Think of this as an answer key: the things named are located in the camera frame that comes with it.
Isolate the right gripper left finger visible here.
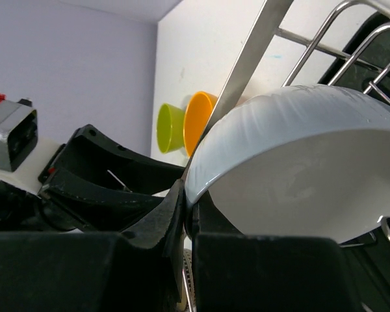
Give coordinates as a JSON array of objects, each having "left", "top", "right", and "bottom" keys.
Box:
[{"left": 0, "top": 181, "right": 183, "bottom": 311}]

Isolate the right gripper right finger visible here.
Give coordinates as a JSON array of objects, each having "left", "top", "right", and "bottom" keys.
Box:
[{"left": 187, "top": 194, "right": 361, "bottom": 311}]

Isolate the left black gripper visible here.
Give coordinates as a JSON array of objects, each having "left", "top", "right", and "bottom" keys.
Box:
[{"left": 0, "top": 168, "right": 163, "bottom": 233}]

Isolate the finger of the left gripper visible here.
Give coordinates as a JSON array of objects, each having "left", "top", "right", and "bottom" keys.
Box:
[{"left": 61, "top": 123, "right": 186, "bottom": 196}]

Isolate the white ribbed bowl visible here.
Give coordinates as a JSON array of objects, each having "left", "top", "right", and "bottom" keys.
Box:
[{"left": 185, "top": 84, "right": 390, "bottom": 243}]

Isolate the green round bowl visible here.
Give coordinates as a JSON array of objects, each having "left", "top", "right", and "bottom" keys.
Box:
[{"left": 156, "top": 103, "right": 185, "bottom": 153}]

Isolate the orange round bowl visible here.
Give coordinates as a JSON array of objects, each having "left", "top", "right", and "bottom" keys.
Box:
[{"left": 183, "top": 91, "right": 217, "bottom": 157}]

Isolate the black drip tray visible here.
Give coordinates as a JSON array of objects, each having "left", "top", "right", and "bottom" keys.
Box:
[{"left": 319, "top": 13, "right": 390, "bottom": 311}]

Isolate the metal wire dish rack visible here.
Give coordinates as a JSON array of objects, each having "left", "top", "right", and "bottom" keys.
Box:
[{"left": 180, "top": 0, "right": 390, "bottom": 312}]

